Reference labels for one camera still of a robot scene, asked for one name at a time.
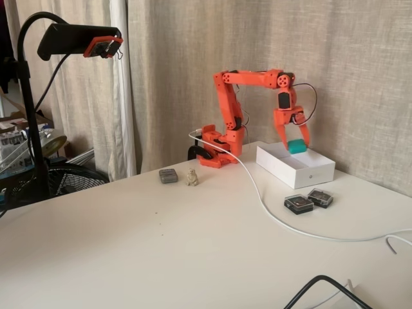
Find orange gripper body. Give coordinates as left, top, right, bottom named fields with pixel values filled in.
left=273, top=89, right=306, bottom=128

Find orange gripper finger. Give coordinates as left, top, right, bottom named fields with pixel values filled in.
left=274, top=124, right=291, bottom=151
left=295, top=121, right=312, bottom=149

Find green cube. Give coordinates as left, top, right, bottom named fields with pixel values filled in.
left=287, top=138, right=308, bottom=155

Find white cardboard bin box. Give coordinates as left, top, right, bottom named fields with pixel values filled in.
left=256, top=141, right=336, bottom=190

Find small black plastic case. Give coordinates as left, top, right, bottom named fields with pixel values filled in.
left=283, top=193, right=315, bottom=215
left=307, top=187, right=334, bottom=209

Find beige linen curtain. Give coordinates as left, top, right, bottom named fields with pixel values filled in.
left=127, top=0, right=412, bottom=197

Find black table clamp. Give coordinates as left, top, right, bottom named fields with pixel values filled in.
left=187, top=144, right=215, bottom=161

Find small white bear figurine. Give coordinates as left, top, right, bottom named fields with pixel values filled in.
left=185, top=167, right=200, bottom=187

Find grey metal tin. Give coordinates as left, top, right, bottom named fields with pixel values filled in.
left=158, top=167, right=180, bottom=185

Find black floor fan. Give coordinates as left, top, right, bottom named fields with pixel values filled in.
left=0, top=162, right=110, bottom=210

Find black gooseneck stand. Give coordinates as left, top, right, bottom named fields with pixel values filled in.
left=5, top=12, right=70, bottom=207

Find cardboard box with clutter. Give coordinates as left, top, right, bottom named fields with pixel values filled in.
left=0, top=93, right=54, bottom=174

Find dark hanging clothes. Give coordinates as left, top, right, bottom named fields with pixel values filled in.
left=0, top=0, right=17, bottom=94

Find thin gripper servo wire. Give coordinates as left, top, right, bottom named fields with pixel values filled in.
left=291, top=82, right=319, bottom=127

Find long white usb cable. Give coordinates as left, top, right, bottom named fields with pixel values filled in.
left=188, top=127, right=412, bottom=242

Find short white cable end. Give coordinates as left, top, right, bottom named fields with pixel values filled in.
left=385, top=236, right=412, bottom=255

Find thin black cable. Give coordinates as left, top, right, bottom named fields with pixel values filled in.
left=283, top=274, right=374, bottom=309

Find camera on gooseneck stand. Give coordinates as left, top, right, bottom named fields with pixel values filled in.
left=5, top=0, right=138, bottom=181

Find orange camera module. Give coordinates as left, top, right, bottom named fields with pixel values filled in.
left=82, top=36, right=125, bottom=61

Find black camera holder head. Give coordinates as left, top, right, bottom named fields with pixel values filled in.
left=37, top=23, right=123, bottom=61

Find black camera cable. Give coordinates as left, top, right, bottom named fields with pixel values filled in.
left=33, top=53, right=71, bottom=112

